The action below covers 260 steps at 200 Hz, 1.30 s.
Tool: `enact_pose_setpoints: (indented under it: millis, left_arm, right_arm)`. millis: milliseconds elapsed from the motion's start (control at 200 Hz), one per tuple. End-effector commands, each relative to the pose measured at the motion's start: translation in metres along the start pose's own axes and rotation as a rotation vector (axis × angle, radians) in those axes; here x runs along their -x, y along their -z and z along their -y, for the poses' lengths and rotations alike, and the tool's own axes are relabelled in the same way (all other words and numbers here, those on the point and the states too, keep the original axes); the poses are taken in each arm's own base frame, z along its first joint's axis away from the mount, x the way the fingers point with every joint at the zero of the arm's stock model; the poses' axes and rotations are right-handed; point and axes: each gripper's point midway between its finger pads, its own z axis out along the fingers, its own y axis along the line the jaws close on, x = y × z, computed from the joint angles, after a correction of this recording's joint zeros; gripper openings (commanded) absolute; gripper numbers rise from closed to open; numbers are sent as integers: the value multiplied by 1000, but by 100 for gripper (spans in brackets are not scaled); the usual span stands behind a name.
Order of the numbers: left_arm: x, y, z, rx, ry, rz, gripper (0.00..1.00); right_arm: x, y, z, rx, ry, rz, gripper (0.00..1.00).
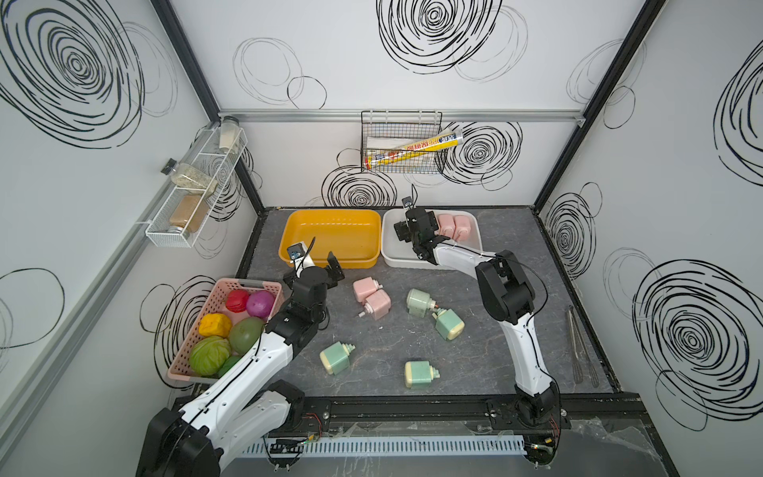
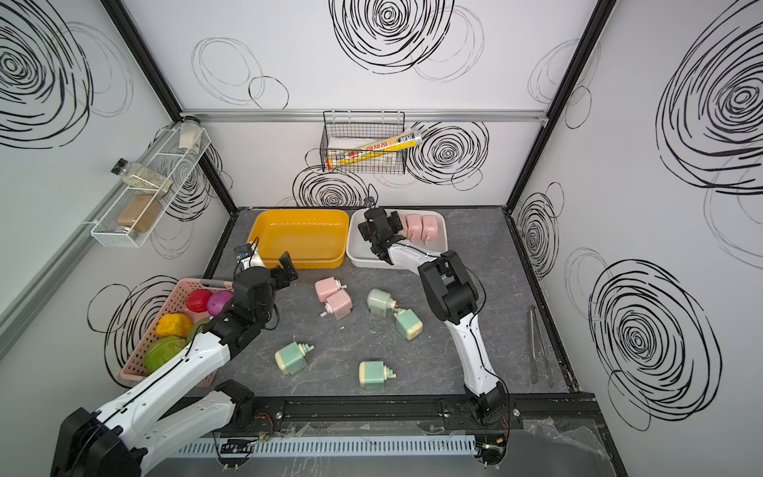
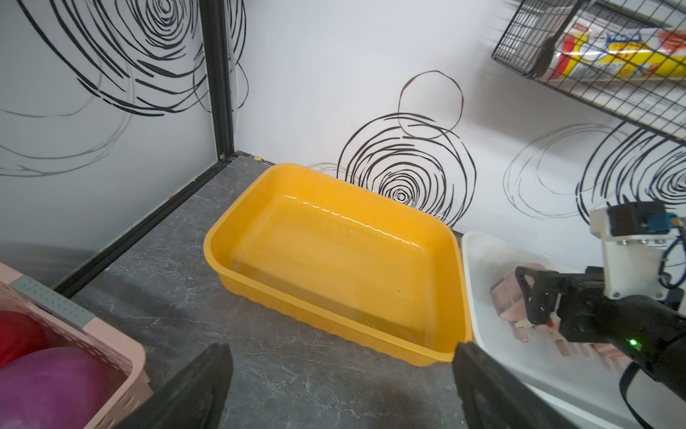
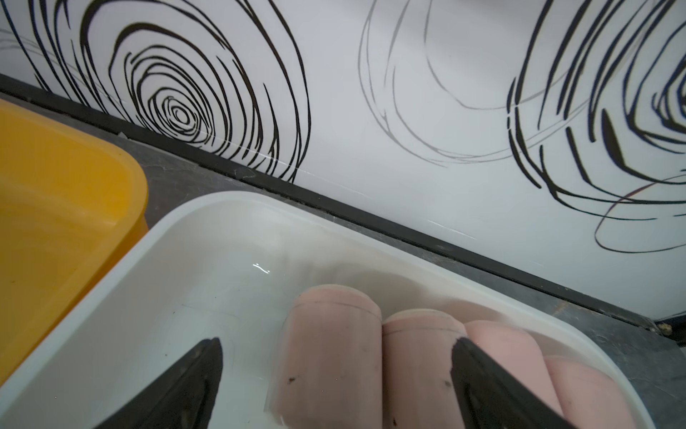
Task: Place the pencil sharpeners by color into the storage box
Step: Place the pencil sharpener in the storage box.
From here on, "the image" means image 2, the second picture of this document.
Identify white plastic tray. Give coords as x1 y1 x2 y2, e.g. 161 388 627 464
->
346 209 449 270

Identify pink sharpener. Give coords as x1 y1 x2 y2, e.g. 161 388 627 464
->
405 214 423 240
320 289 353 320
315 277 346 303
421 215 440 242

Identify yellow plastic tray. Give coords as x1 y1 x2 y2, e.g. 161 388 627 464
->
248 209 350 270

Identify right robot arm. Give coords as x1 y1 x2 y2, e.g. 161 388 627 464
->
358 207 512 425

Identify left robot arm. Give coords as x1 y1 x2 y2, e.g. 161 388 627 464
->
51 248 298 476

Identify yellow toothpaste box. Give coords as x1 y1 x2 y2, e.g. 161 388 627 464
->
325 130 421 170

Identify purple toy fruit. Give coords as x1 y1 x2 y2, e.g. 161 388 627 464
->
207 289 234 316

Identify green sharpener round centre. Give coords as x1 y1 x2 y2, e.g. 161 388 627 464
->
367 288 399 318

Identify green sharpener bottom left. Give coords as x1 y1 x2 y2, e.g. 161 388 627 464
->
274 342 314 376

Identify red toy fruit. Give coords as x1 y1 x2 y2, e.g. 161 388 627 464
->
185 289 213 313

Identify green sharpener centre right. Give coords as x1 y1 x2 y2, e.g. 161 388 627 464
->
395 308 423 341

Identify pink plastic basket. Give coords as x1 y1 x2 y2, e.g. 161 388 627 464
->
118 277 234 386

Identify yellow toy pepper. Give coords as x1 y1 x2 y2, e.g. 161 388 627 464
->
156 313 194 338

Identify green sharpener bottom centre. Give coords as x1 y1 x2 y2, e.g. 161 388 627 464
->
359 361 397 390

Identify green toy cabbage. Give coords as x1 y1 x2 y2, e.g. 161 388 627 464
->
143 336 187 374

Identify brown block on shelf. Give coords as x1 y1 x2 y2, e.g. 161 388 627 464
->
117 195 163 234

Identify glass jar on shelf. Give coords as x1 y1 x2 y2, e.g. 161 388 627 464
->
178 116 202 153

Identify clear bottle on shelf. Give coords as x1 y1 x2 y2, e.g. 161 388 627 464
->
110 158 174 197

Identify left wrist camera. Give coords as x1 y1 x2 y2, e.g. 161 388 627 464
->
234 238 264 270

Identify black wire wall basket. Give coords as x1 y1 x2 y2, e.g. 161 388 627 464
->
319 109 407 175

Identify white wire wall shelf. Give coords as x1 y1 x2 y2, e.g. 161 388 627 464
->
91 120 213 248

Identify white slotted cable duct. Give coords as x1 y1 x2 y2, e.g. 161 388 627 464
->
172 435 477 459

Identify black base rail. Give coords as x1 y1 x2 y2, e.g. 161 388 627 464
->
240 393 601 433

